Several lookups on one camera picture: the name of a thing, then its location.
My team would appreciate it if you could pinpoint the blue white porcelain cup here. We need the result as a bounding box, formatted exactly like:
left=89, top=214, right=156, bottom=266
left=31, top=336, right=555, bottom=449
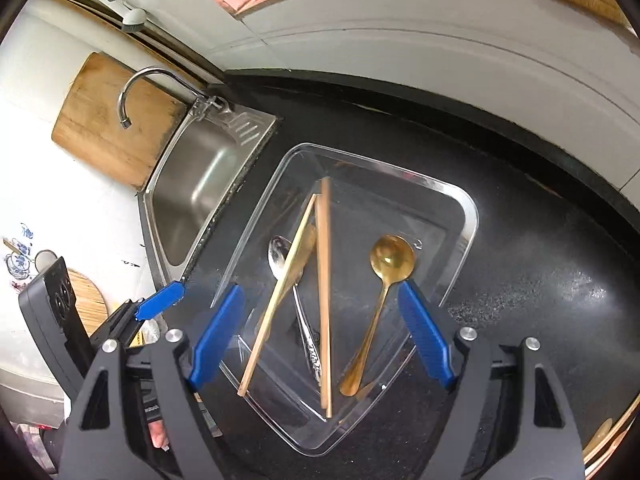
left=2, top=222, right=36, bottom=281

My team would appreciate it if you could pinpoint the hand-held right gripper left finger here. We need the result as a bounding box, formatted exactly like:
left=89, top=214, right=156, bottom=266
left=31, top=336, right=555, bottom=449
left=59, top=284, right=248, bottom=480

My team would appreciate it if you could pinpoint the person's left hand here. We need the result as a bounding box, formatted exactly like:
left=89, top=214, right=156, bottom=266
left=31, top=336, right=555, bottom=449
left=148, top=420, right=173, bottom=451

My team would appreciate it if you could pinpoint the steel spoon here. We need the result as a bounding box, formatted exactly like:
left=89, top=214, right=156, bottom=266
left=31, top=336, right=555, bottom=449
left=267, top=235, right=323, bottom=387

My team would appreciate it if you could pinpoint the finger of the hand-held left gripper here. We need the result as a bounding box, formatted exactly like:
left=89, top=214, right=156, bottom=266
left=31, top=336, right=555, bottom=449
left=89, top=281, right=187, bottom=356

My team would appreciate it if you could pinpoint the single wooden chopstick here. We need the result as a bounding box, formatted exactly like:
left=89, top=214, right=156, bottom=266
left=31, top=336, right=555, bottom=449
left=237, top=193, right=321, bottom=398
left=314, top=202, right=331, bottom=411
left=320, top=176, right=335, bottom=419

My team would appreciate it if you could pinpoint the gold spoon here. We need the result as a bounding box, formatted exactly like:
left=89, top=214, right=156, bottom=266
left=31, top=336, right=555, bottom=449
left=340, top=234, right=417, bottom=397

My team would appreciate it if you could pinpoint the white dish brush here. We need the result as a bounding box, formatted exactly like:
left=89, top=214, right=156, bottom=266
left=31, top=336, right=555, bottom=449
left=80, top=0, right=147, bottom=33

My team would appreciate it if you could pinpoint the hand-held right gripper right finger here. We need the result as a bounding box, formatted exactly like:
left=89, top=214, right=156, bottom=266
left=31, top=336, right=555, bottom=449
left=397, top=280, right=586, bottom=480

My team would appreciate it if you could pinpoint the wooden cutting board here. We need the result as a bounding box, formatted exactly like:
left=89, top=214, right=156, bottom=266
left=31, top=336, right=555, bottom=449
left=51, top=51, right=188, bottom=192

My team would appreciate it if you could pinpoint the stainless steel sink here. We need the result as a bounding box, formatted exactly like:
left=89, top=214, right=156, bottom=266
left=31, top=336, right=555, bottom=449
left=140, top=105, right=281, bottom=286

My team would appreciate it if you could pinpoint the clear plastic tray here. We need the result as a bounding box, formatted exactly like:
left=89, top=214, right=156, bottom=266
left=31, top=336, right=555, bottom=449
left=210, top=143, right=479, bottom=457

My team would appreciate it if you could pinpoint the steel faucet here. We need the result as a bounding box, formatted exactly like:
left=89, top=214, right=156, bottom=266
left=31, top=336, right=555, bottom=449
left=117, top=67, right=236, bottom=131

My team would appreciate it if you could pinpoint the round bamboo board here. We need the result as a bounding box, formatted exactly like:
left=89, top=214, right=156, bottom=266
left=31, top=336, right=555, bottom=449
left=67, top=267, right=108, bottom=336

